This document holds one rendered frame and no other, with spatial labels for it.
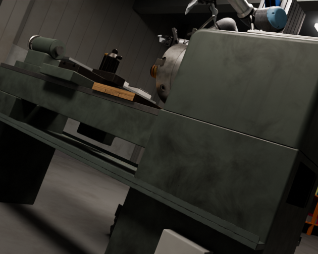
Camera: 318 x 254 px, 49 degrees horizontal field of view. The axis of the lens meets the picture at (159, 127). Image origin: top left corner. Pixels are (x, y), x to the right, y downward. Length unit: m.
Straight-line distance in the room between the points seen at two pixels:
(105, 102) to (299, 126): 0.96
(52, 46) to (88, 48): 3.22
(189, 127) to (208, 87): 0.18
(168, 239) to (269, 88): 0.65
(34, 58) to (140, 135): 1.22
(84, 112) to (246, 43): 0.91
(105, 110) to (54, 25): 3.76
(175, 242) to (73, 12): 4.68
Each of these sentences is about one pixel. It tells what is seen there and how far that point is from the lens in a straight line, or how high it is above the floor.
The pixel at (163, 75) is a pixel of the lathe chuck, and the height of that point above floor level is 1.03.
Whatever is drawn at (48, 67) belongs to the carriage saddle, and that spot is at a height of 0.90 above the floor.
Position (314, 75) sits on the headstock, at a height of 1.12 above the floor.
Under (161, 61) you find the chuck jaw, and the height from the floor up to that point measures 1.09.
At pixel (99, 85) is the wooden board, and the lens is 1.83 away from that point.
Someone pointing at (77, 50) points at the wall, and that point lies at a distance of 5.61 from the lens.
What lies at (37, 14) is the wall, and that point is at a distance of 5.32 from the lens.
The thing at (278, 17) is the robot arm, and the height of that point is 1.58.
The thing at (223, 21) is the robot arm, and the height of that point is 1.74.
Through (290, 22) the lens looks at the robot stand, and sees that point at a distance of 2.73.
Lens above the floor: 0.71
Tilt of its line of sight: 3 degrees up
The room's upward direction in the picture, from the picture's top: 21 degrees clockwise
